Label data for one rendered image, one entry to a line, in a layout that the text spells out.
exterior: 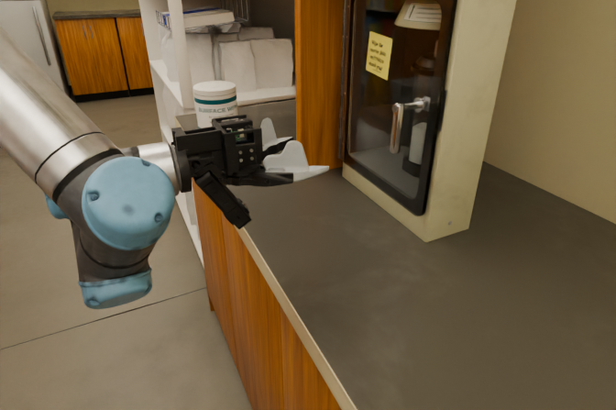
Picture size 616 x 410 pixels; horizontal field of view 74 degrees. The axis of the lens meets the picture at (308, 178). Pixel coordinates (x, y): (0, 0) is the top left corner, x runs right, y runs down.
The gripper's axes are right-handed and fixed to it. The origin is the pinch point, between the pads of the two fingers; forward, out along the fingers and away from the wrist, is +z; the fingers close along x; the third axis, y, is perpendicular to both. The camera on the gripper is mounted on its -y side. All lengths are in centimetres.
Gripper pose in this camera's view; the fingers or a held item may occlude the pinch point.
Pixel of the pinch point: (307, 156)
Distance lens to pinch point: 65.1
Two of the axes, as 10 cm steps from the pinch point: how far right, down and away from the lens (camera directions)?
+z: 9.0, -1.9, 3.9
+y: 0.0, -8.9, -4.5
